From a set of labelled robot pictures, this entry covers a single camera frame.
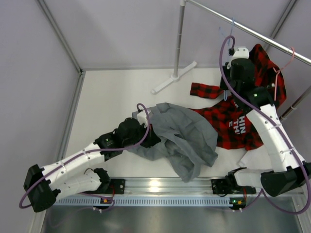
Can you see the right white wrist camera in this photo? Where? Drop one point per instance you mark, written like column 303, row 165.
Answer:
column 238, row 52

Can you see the slotted cable duct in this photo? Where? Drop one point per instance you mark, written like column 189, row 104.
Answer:
column 147, row 201

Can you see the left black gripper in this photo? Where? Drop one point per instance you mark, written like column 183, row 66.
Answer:
column 151, row 139

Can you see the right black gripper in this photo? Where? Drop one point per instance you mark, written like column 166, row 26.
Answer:
column 226, row 70

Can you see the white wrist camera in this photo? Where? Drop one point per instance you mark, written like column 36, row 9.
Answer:
column 238, row 52
column 141, row 117

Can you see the red black plaid shirt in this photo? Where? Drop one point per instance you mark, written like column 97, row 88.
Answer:
column 234, row 129

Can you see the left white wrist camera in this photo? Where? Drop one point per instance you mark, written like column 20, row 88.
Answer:
column 141, row 117

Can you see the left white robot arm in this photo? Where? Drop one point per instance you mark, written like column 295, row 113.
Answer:
column 128, row 135

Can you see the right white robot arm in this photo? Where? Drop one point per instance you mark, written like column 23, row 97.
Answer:
column 289, row 169

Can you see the aluminium mounting rail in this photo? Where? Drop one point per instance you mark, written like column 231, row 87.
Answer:
column 170, row 185

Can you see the metal clothes rack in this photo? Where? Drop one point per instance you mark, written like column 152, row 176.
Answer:
column 270, row 41

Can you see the pink plastic hanger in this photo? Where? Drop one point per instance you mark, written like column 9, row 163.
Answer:
column 278, row 72

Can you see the grey button shirt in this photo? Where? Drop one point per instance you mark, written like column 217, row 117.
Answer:
column 188, row 140

